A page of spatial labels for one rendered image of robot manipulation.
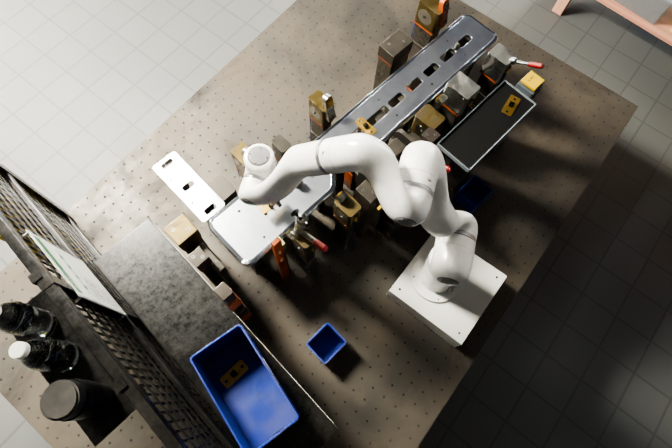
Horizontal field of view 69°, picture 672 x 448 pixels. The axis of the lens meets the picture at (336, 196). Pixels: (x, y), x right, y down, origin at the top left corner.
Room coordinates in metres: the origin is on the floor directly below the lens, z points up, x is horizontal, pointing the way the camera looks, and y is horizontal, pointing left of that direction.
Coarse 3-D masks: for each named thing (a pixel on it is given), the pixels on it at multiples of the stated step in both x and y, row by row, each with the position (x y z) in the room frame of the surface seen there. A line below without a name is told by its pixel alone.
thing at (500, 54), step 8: (496, 48) 1.30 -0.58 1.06; (504, 48) 1.31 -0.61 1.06; (488, 56) 1.28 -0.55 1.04; (496, 56) 1.26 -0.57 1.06; (504, 56) 1.27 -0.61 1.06; (512, 56) 1.27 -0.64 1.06; (488, 64) 1.27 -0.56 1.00; (496, 64) 1.25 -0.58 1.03; (504, 64) 1.23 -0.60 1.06; (488, 72) 1.26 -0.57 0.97; (496, 72) 1.24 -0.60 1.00; (504, 72) 1.24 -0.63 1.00; (480, 80) 1.27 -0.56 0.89; (488, 80) 1.25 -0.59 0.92; (496, 80) 1.23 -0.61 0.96; (480, 88) 1.26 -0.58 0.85; (488, 88) 1.24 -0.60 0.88; (480, 96) 1.25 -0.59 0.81; (472, 104) 1.26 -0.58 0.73
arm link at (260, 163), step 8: (256, 144) 0.63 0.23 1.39; (264, 144) 0.63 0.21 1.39; (248, 152) 0.60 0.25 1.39; (256, 152) 0.60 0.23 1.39; (264, 152) 0.60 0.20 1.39; (272, 152) 0.61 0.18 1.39; (248, 160) 0.58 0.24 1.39; (256, 160) 0.58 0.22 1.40; (264, 160) 0.58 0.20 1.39; (272, 160) 0.58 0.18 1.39; (248, 168) 0.56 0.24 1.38; (256, 168) 0.55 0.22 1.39; (264, 168) 0.56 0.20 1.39; (272, 168) 0.57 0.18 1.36; (248, 176) 0.54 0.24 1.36; (256, 176) 0.54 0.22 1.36; (264, 176) 0.55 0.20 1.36
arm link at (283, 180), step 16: (304, 144) 0.59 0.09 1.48; (288, 160) 0.55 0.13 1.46; (304, 160) 0.54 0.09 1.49; (272, 176) 0.52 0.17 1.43; (288, 176) 0.52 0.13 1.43; (304, 176) 0.52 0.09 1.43; (240, 192) 0.50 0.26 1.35; (256, 192) 0.49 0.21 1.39; (272, 192) 0.49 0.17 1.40; (288, 192) 0.50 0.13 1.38
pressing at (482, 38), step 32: (448, 32) 1.42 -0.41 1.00; (480, 32) 1.43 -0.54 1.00; (416, 64) 1.24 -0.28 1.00; (448, 64) 1.26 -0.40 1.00; (384, 96) 1.08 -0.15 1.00; (416, 96) 1.09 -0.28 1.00; (352, 128) 0.93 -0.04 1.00; (384, 128) 0.94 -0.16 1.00; (320, 192) 0.66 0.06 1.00; (224, 224) 0.52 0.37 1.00; (256, 224) 0.53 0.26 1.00; (288, 224) 0.54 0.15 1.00; (256, 256) 0.41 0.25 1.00
